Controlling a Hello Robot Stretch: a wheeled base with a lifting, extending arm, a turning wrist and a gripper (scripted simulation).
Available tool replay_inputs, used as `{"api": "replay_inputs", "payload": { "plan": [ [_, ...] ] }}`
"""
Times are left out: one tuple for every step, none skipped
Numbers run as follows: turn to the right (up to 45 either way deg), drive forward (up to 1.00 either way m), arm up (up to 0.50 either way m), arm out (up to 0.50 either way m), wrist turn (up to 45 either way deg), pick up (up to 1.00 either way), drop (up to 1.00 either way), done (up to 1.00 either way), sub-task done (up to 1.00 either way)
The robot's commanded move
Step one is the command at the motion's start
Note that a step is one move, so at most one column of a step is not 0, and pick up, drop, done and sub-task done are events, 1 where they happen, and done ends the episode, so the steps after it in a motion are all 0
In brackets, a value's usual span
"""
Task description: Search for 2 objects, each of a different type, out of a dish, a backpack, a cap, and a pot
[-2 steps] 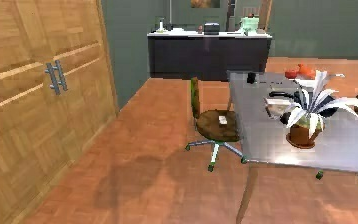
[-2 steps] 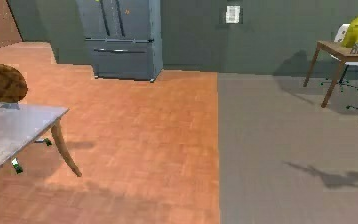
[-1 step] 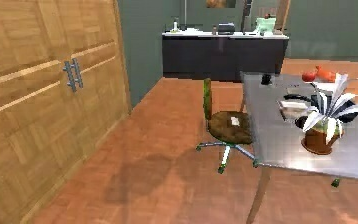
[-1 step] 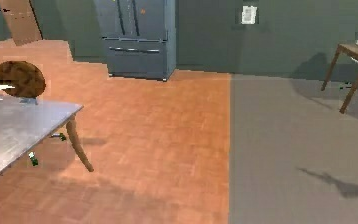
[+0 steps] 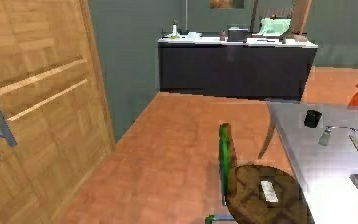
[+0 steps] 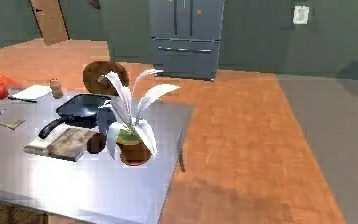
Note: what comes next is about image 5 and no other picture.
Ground brown wooden chair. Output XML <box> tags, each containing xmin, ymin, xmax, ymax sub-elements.
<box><xmin>249</xmin><ymin>0</ymin><xmax>313</xmax><ymax>43</ymax></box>

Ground black cup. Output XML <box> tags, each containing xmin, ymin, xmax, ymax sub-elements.
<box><xmin>303</xmin><ymin>109</ymin><xmax>323</xmax><ymax>129</ymax></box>

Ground grey pepper shaker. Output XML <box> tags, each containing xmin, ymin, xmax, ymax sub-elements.
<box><xmin>317</xmin><ymin>125</ymin><xmax>335</xmax><ymax>147</ymax></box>

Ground black cabinet with white top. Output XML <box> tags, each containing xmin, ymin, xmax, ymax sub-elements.
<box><xmin>157</xmin><ymin>34</ymin><xmax>319</xmax><ymax>101</ymax></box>

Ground wooden room door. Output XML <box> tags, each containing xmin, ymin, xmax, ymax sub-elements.
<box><xmin>0</xmin><ymin>0</ymin><xmax>116</xmax><ymax>224</ymax></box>

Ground framed wall picture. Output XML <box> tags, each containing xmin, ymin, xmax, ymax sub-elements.
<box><xmin>209</xmin><ymin>0</ymin><xmax>245</xmax><ymax>10</ymax></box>

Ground black toaster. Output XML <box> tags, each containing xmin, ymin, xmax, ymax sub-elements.
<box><xmin>227</xmin><ymin>26</ymin><xmax>250</xmax><ymax>43</ymax></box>

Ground grey metal table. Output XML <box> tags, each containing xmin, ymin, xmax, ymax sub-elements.
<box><xmin>257</xmin><ymin>99</ymin><xmax>358</xmax><ymax>224</ymax></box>

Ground green and brown chair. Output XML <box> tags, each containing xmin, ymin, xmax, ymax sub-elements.
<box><xmin>205</xmin><ymin>122</ymin><xmax>316</xmax><ymax>224</ymax></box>

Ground white remote control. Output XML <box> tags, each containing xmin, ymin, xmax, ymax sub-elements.
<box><xmin>260</xmin><ymin>180</ymin><xmax>280</xmax><ymax>204</ymax></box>

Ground grey door handle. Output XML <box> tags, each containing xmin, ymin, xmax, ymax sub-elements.
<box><xmin>0</xmin><ymin>99</ymin><xmax>18</xmax><ymax>160</ymax></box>

